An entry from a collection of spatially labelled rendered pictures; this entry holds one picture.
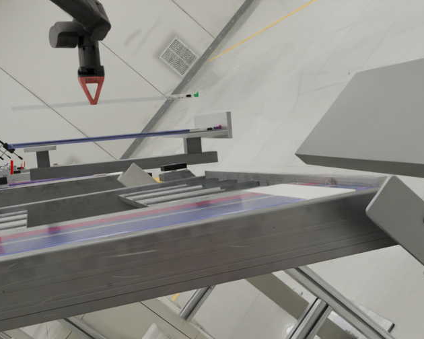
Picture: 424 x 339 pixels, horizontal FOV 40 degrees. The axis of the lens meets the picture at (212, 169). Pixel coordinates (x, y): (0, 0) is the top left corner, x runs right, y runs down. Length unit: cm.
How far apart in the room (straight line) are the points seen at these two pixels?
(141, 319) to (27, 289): 156
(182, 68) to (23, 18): 235
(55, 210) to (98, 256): 68
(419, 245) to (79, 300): 33
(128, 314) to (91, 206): 90
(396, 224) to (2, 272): 36
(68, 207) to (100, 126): 749
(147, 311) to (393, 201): 157
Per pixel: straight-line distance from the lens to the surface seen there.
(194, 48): 911
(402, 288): 181
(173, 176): 124
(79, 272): 54
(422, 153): 92
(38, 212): 121
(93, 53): 162
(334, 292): 144
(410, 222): 60
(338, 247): 61
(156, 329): 125
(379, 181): 66
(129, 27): 896
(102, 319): 206
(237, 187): 95
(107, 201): 122
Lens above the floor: 102
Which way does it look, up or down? 14 degrees down
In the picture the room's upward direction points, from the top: 50 degrees counter-clockwise
